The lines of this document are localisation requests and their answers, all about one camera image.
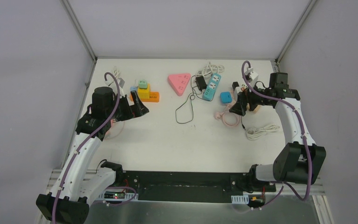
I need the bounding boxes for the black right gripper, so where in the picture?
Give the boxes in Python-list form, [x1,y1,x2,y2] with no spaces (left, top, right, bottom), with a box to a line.
[229,81,272,117]

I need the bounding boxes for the teal power strip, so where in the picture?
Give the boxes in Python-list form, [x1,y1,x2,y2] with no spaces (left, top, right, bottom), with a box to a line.
[202,73,221,101]

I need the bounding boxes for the black power adapter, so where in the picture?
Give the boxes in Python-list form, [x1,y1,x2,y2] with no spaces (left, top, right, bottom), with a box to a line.
[195,76,207,91]

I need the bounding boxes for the pink triangular power strip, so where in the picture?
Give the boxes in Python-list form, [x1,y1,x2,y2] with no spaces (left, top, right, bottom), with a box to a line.
[167,73,191,96]

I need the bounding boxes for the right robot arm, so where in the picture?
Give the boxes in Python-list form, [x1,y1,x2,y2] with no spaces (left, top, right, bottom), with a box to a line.
[229,72,326,191]

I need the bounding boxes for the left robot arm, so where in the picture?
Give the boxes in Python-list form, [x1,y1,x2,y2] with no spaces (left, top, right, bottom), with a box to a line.
[36,86,149,224]

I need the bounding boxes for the yellow plug adapter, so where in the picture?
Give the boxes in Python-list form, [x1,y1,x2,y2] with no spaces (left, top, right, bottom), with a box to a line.
[137,84,151,99]

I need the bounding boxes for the blue square plug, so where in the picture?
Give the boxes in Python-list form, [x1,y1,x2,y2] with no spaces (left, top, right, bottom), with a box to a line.
[220,91,233,104]

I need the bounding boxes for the beige plug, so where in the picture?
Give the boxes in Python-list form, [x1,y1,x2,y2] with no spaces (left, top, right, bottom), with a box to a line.
[248,104,261,113]

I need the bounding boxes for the white cube socket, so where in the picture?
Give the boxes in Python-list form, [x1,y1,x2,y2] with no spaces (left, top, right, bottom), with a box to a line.
[233,86,245,101]

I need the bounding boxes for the small black plug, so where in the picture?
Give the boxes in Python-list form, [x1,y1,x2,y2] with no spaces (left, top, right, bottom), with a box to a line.
[232,82,239,90]

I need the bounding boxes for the green plug adapter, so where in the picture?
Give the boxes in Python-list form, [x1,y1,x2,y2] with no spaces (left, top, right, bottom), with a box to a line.
[138,79,148,89]

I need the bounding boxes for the orange power strip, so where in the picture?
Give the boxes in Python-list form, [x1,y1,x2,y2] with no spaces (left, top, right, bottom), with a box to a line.
[136,91,160,103]

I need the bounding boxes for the pink round cable reel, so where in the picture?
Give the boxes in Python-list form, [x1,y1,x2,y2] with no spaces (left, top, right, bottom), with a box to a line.
[214,103,241,127]

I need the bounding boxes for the white bundled cable right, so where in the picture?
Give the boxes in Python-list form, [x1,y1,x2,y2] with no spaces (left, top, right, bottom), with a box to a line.
[245,123,282,141]

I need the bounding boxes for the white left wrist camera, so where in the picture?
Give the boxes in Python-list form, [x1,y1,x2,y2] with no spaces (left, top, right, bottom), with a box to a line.
[117,78,125,98]

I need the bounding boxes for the white orange-strip cable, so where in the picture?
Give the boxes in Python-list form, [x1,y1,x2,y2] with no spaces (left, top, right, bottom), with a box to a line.
[111,66,122,81]

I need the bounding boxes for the white coiled strip cable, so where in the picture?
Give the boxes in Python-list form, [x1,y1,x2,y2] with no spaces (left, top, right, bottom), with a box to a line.
[196,62,225,78]

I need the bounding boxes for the thin black adapter cable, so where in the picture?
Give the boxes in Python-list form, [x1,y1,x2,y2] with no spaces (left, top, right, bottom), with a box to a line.
[175,76,204,125]

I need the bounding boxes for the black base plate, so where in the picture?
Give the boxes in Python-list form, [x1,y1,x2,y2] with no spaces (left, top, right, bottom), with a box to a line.
[111,171,276,203]

